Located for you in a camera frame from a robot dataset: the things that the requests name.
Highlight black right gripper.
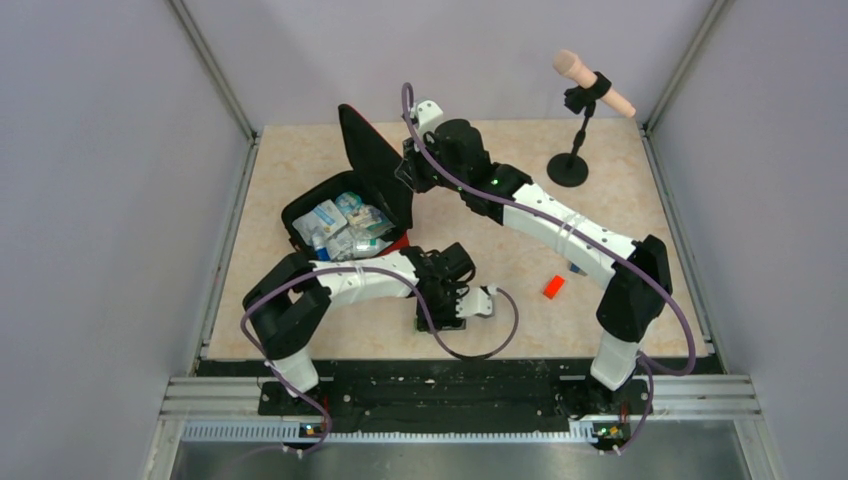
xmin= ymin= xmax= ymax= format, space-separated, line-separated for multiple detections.
xmin=398 ymin=130 xmax=467 ymax=195

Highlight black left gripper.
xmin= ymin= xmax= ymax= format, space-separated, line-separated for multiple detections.
xmin=416 ymin=281 xmax=467 ymax=333

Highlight red black medicine kit case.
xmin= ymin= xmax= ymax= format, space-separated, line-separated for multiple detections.
xmin=281 ymin=104 xmax=413 ymax=259

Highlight clear bag wipe sachets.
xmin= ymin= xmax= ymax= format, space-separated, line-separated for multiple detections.
xmin=348 ymin=205 xmax=395 ymax=237

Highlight small teal pad packet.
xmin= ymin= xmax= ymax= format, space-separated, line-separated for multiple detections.
xmin=334 ymin=191 xmax=364 ymax=215

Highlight white bottle green label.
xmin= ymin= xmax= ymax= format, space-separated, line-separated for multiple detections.
xmin=353 ymin=238 xmax=391 ymax=259

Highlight blue gauze packet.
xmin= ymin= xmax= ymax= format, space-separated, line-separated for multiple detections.
xmin=292 ymin=200 xmax=348 ymax=246

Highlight bandage roll packet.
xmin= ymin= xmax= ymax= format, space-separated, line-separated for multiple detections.
xmin=326 ymin=231 xmax=356 ymax=261

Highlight white blue tube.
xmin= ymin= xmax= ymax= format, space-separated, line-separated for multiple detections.
xmin=311 ymin=232 xmax=331 ymax=261

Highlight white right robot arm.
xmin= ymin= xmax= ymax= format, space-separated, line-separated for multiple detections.
xmin=403 ymin=117 xmax=680 ymax=412

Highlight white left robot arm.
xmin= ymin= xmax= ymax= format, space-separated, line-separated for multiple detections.
xmin=242 ymin=243 xmax=476 ymax=414

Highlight orange small box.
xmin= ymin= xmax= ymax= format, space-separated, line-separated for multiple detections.
xmin=542 ymin=275 xmax=566 ymax=299

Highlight blue grey box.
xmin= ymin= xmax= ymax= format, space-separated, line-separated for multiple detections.
xmin=569 ymin=263 xmax=587 ymax=276

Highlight black microphone stand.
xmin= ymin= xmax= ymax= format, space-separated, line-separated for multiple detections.
xmin=547 ymin=71 xmax=612 ymax=188

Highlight beige microphone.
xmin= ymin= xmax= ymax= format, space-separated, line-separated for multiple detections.
xmin=553 ymin=50 xmax=636 ymax=118

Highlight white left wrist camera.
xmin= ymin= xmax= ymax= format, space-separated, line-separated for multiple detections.
xmin=456 ymin=286 xmax=495 ymax=318

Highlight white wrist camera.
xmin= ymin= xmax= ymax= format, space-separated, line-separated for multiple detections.
xmin=410 ymin=99 xmax=444 ymax=139
xmin=456 ymin=286 xmax=495 ymax=318

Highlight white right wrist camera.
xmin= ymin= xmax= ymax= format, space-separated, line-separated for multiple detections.
xmin=410 ymin=99 xmax=444 ymax=139

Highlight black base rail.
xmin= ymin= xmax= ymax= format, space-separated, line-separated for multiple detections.
xmin=198 ymin=357 xmax=723 ymax=437

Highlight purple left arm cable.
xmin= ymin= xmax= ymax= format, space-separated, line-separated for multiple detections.
xmin=239 ymin=264 xmax=520 ymax=455

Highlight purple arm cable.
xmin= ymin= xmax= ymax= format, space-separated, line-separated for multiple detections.
xmin=239 ymin=264 xmax=520 ymax=455
xmin=400 ymin=82 xmax=698 ymax=455

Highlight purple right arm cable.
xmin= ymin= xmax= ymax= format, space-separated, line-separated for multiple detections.
xmin=400 ymin=82 xmax=698 ymax=455

